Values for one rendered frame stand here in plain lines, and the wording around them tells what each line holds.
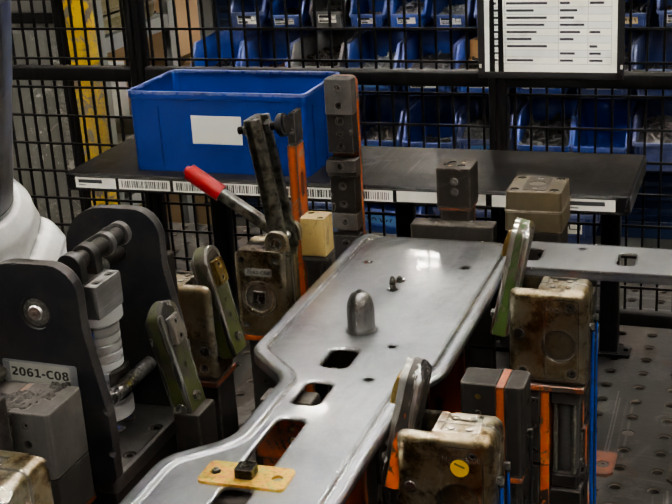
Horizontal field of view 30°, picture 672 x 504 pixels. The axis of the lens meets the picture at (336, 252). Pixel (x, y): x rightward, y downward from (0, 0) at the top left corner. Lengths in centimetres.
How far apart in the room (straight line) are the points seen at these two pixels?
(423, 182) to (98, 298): 79
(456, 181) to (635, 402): 45
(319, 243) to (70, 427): 56
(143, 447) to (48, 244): 53
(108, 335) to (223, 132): 72
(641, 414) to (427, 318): 54
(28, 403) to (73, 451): 6
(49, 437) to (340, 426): 28
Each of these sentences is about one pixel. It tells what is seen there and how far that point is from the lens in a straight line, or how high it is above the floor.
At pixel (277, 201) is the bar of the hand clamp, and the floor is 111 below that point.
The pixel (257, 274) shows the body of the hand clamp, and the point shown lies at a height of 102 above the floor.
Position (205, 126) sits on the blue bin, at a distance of 197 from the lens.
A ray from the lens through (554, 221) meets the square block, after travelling 172.
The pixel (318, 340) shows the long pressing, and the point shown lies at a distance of 142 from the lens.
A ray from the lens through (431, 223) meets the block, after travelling 178.
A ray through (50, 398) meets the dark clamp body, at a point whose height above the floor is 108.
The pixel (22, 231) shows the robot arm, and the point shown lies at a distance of 173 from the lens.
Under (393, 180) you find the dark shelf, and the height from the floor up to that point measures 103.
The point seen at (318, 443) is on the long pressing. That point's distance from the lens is 120.
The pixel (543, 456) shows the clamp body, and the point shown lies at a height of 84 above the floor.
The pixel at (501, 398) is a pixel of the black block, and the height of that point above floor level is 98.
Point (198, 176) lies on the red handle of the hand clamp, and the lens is 158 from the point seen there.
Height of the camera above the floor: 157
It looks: 20 degrees down
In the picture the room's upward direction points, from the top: 4 degrees counter-clockwise
